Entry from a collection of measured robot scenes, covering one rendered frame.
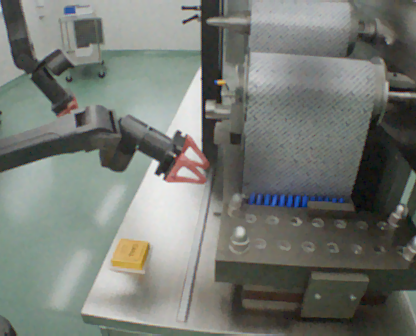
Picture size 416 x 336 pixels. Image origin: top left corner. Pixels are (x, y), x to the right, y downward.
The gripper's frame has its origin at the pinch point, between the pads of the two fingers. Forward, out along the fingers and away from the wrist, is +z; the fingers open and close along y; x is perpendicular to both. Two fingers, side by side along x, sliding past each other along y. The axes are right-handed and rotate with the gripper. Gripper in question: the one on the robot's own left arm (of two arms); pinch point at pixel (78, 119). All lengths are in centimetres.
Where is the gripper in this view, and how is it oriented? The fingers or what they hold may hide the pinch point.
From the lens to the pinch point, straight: 111.2
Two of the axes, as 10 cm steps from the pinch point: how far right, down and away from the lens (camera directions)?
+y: -3.6, -4.9, 7.9
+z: 4.6, 6.5, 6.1
